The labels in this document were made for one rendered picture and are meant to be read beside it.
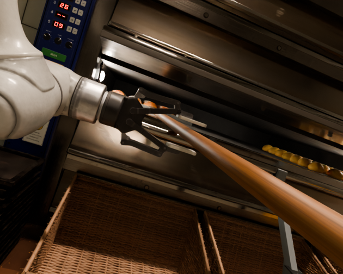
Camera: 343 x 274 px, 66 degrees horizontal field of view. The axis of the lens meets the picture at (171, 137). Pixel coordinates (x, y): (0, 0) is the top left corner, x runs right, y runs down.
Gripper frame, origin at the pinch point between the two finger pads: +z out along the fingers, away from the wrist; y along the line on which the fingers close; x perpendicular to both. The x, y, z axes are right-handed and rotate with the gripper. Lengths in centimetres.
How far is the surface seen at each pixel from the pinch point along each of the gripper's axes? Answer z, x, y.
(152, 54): -12.2, -38.8, -20.7
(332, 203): 100, -55, 12
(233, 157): -0.6, 27.2, -1.1
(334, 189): 59, -16, 2
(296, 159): 95, -86, -2
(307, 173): 78, -53, 2
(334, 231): -1.1, 45.6, -0.3
